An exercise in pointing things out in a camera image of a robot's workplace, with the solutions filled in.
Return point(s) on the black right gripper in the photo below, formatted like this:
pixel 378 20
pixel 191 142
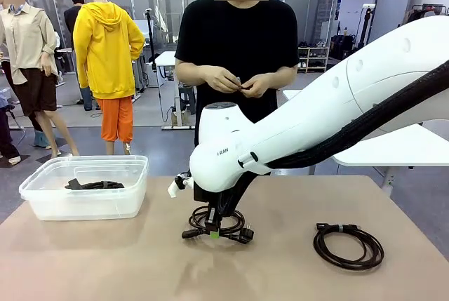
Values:
pixel 207 199

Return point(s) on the person's left forearm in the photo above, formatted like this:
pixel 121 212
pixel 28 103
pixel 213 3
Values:
pixel 284 76

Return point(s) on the person's right forearm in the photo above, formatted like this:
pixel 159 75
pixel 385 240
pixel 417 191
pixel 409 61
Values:
pixel 191 73

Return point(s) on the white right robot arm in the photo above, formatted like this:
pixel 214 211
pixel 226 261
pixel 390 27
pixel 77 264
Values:
pixel 315 111

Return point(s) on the person's right hand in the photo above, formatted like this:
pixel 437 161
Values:
pixel 222 80

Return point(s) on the person's left hand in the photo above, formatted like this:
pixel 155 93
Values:
pixel 257 86

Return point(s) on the clear plastic storage container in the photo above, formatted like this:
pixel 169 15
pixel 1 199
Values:
pixel 87 206

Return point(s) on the grey step stool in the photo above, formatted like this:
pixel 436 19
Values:
pixel 186 99

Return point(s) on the white standing desk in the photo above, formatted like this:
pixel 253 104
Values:
pixel 166 58

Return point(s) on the person in black t-shirt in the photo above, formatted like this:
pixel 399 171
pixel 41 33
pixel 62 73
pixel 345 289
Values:
pixel 238 34

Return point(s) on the white shoe rack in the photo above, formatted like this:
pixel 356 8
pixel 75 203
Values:
pixel 314 59

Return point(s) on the mannequin in yellow hoodie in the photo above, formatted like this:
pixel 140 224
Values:
pixel 105 52

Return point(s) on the large white side table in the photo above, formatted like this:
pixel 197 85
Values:
pixel 403 146

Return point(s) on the black bag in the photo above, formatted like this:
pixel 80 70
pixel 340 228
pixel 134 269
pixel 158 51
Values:
pixel 342 46

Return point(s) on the mannequin in dark trousers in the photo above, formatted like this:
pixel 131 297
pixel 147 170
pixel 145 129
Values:
pixel 5 132

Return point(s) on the background person in jeans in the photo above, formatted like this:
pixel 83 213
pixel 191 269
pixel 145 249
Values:
pixel 72 17

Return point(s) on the black light stand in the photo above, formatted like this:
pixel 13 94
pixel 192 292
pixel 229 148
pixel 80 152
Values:
pixel 366 24

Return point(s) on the mannequin in beige shirt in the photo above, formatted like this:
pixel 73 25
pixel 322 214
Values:
pixel 28 45

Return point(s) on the black clothing rack with garments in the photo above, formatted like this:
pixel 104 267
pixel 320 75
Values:
pixel 431 10

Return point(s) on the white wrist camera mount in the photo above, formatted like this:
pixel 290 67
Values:
pixel 177 185

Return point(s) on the black camera tripod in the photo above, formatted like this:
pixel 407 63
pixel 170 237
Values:
pixel 151 45

